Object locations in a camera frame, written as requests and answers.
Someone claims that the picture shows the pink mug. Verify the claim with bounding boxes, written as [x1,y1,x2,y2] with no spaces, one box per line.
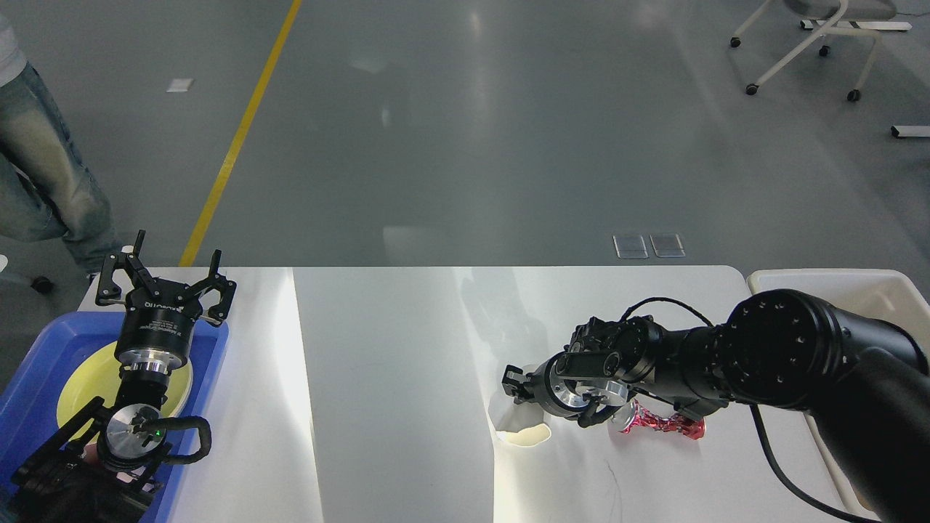
[82,443,102,466]

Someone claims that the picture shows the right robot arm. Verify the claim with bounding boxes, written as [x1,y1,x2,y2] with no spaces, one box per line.
[501,289,929,522]

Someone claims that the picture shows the yellow plastic plate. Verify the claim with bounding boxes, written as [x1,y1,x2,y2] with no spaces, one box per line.
[56,341,177,428]

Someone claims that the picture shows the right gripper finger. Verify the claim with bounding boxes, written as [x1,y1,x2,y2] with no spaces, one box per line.
[501,365,541,406]

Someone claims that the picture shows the white furniture leg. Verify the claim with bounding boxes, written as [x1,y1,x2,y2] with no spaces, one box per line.
[890,125,930,139]

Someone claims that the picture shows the right floor outlet plate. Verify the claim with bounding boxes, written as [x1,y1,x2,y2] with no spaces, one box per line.
[649,234,687,259]

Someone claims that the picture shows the floor outlet plate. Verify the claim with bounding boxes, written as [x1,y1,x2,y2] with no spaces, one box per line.
[613,234,650,259]
[649,234,687,259]

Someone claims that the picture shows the white plastic bin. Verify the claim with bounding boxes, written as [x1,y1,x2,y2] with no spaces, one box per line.
[746,268,929,519]

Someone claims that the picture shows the left floor outlet plate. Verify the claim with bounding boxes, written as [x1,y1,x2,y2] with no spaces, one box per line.
[613,234,650,259]

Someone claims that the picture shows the office chair wheel base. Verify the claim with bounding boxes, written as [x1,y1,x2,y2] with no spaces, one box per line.
[0,254,55,295]

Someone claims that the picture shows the person in grey trousers sneakers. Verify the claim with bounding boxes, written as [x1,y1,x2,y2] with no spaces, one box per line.
[1,17,123,279]

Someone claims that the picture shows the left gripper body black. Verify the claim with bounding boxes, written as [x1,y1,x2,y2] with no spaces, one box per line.
[114,280,203,374]

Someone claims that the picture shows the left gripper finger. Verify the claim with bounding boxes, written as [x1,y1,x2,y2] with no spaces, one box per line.
[185,249,237,327]
[95,230,164,307]

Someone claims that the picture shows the crushed red soda can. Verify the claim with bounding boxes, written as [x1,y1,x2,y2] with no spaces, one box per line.
[610,400,706,440]

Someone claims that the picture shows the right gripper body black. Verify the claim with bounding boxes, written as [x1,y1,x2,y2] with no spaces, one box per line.
[526,354,632,421]

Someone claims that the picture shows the white paper cup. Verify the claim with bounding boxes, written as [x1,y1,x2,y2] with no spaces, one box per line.
[486,366,552,449]

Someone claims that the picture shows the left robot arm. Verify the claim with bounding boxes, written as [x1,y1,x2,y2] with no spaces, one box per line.
[9,230,237,522]

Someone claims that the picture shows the white rolling chair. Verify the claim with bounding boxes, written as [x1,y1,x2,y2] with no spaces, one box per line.
[744,1,913,103]

